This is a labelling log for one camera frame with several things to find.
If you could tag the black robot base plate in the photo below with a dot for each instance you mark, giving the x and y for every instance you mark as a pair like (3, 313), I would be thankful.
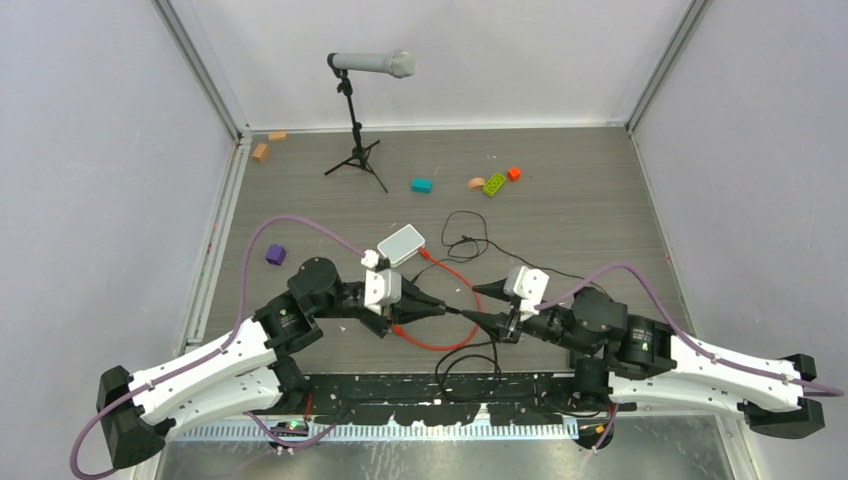
(375, 400)

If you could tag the orange toy block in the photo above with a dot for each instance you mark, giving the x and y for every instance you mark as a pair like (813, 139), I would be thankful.
(514, 174)

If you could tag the grey microphone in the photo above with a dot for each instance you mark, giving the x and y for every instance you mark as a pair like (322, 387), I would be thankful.
(398, 64)

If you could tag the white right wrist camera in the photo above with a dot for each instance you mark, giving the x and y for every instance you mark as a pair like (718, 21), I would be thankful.
(526, 286)

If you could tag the peach toy block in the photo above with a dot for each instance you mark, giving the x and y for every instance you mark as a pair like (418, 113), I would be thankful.
(476, 183)

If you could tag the black microphone tripod stand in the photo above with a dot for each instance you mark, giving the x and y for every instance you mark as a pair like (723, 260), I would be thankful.
(360, 153)

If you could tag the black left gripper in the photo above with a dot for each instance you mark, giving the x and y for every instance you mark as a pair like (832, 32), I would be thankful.
(413, 304)

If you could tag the teal toy block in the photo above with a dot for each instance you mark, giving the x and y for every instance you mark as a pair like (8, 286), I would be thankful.
(419, 185)

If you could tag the green lego brick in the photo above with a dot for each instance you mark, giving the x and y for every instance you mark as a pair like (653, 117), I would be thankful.
(494, 184)

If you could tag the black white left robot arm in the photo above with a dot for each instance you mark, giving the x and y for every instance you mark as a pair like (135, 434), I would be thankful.
(250, 368)

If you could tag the purple toy block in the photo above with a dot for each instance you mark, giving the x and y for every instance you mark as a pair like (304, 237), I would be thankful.
(275, 254)

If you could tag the white router box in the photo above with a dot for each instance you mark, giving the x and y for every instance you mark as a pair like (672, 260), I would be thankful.
(401, 245)

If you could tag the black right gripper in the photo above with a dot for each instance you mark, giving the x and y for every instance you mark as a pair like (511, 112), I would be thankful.
(495, 323)

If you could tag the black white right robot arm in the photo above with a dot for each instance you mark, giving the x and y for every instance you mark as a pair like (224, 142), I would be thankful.
(624, 358)

